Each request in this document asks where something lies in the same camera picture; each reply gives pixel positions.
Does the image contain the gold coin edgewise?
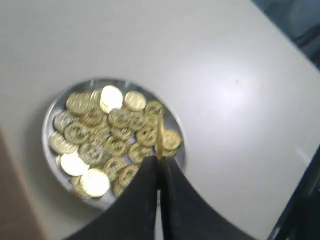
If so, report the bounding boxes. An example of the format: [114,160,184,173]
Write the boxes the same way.
[155,115,164,161]

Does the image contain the gold coin front left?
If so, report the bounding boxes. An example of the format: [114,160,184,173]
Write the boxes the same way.
[80,168,110,198]

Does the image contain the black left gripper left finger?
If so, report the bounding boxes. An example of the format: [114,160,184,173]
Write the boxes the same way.
[66,156,158,240]

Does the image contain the gold coin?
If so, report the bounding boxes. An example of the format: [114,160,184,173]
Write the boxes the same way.
[124,90,147,112]
[80,168,110,198]

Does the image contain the round steel plate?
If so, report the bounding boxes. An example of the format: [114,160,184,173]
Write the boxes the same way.
[41,78,186,210]

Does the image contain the gold coin back right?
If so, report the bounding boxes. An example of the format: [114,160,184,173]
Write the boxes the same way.
[124,90,147,112]

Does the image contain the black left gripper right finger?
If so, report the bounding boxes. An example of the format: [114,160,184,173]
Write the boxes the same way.
[159,157,253,240]

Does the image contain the cardboard coin box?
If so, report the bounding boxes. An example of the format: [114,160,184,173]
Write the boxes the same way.
[0,134,43,240]

